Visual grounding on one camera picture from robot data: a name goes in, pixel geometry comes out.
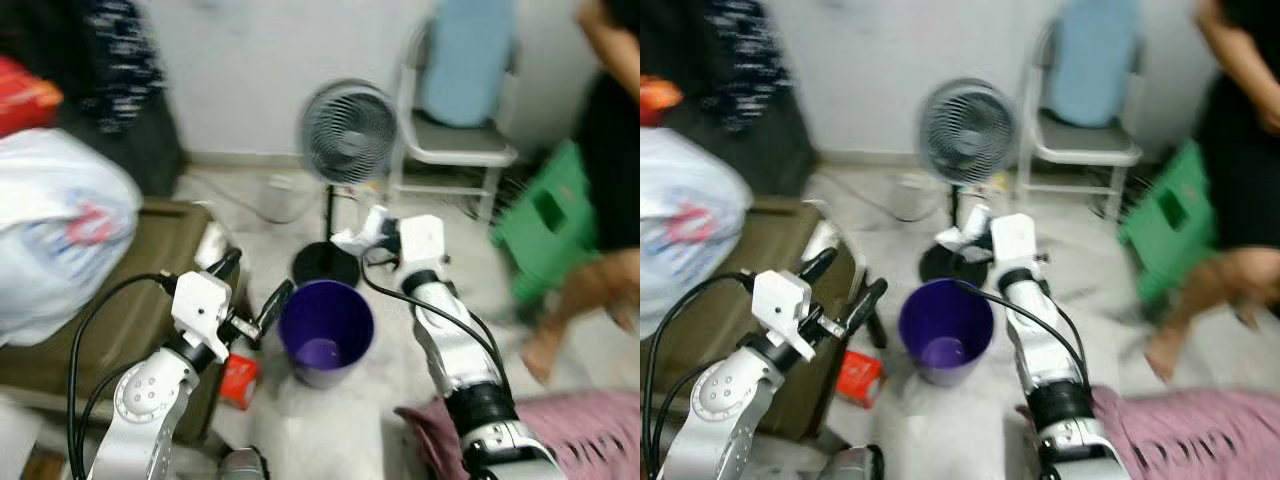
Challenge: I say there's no pink cartoon mouse blanket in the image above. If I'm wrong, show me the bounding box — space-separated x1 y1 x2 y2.
1015 385 1280 480
395 390 641 480

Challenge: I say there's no green plastic stool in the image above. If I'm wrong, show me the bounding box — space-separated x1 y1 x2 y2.
490 138 601 306
1118 138 1223 306

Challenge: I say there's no small red box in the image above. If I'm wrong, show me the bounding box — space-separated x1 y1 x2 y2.
835 348 886 409
218 350 261 411

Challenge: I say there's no black patterned garment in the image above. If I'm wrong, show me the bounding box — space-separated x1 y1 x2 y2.
0 0 186 196
640 0 801 196

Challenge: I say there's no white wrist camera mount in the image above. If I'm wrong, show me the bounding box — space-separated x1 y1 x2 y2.
170 270 233 363
398 214 447 286
750 270 813 363
990 213 1039 286

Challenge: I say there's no red orange bag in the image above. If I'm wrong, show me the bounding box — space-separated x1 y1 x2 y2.
640 75 683 126
0 55 63 136

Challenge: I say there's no light blue chair cushion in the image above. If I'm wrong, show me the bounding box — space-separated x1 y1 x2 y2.
418 0 516 129
1045 0 1141 129

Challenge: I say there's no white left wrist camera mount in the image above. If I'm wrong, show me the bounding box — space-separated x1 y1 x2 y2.
750 270 813 363
170 270 233 363

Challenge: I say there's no purple plastic bin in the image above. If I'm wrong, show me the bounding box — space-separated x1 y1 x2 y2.
278 280 376 391
898 278 996 389

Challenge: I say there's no person in black clothes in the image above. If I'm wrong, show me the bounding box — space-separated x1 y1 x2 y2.
1145 0 1280 383
520 0 641 386

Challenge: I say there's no olive brown suitcase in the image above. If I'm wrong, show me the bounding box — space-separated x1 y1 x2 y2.
650 198 871 441
0 200 251 446

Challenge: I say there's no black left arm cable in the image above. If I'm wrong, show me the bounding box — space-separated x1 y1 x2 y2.
65 272 181 480
645 272 761 480

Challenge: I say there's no small white bucket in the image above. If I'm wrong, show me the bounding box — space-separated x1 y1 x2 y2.
885 172 941 223
258 172 313 225

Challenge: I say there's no white printed plastic bag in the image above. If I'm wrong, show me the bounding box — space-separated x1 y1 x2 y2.
640 128 753 341
0 128 143 346

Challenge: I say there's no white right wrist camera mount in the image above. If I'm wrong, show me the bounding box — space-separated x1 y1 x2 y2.
398 214 447 286
990 213 1039 286

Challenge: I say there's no white metal chair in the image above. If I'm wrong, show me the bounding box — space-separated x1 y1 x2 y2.
1015 15 1146 216
388 15 521 221

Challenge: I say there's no grey standing fan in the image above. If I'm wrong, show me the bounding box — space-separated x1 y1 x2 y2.
292 78 401 289
915 78 1009 286

